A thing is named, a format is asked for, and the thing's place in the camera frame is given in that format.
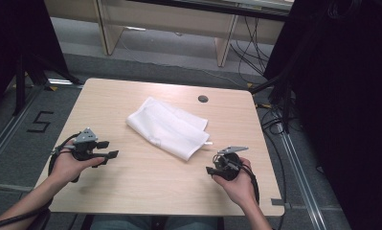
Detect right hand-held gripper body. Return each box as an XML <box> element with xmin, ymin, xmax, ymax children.
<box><xmin>212</xmin><ymin>146</ymin><xmax>250</xmax><ymax>182</ymax></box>

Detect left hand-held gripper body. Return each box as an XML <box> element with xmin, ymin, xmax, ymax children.
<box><xmin>71</xmin><ymin>126</ymin><xmax>100</xmax><ymax>162</ymax></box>

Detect white mesh laundry bag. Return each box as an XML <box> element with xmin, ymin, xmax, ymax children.
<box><xmin>125</xmin><ymin>96</ymin><xmax>211</xmax><ymax>162</ymax></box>

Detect person's right hand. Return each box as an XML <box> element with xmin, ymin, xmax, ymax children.
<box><xmin>212</xmin><ymin>157</ymin><xmax>259</xmax><ymax>209</ymax></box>

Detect person's left hand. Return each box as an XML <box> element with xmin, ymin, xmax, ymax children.
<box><xmin>48</xmin><ymin>149</ymin><xmax>106</xmax><ymax>185</ymax></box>

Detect grey tape strip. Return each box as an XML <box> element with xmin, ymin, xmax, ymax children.
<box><xmin>270</xmin><ymin>197</ymin><xmax>292</xmax><ymax>211</ymax></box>

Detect person's blue jeans legs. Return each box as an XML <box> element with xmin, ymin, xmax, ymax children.
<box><xmin>89</xmin><ymin>215</ymin><xmax>220</xmax><ymax>230</ymax></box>

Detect black metal stand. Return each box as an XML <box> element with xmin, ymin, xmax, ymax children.
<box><xmin>249</xmin><ymin>68</ymin><xmax>296</xmax><ymax>134</ymax></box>
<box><xmin>11</xmin><ymin>53</ymin><xmax>83</xmax><ymax>117</ymax></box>

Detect black curtain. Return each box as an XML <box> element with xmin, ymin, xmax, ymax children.
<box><xmin>0</xmin><ymin>0</ymin><xmax>70</xmax><ymax>113</ymax></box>
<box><xmin>263</xmin><ymin>0</ymin><xmax>382</xmax><ymax>230</ymax></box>

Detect right hand-held gripper cable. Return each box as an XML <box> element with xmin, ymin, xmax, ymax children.
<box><xmin>238</xmin><ymin>162</ymin><xmax>260</xmax><ymax>205</ymax></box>

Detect black floor cables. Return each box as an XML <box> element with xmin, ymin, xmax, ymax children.
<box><xmin>256</xmin><ymin>101</ymin><xmax>289</xmax><ymax>230</ymax></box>

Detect metal floor rail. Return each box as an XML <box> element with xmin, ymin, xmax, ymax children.
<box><xmin>0</xmin><ymin>84</ymin><xmax>43</xmax><ymax>174</ymax></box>
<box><xmin>275</xmin><ymin>121</ymin><xmax>328</xmax><ymax>230</ymax></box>

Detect bundle of black cables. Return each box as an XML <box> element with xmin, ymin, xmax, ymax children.
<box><xmin>229</xmin><ymin>15</ymin><xmax>273</xmax><ymax>77</ymax></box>

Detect light wooden desk frame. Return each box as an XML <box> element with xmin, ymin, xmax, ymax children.
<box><xmin>44</xmin><ymin>0</ymin><xmax>296</xmax><ymax>68</ymax></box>

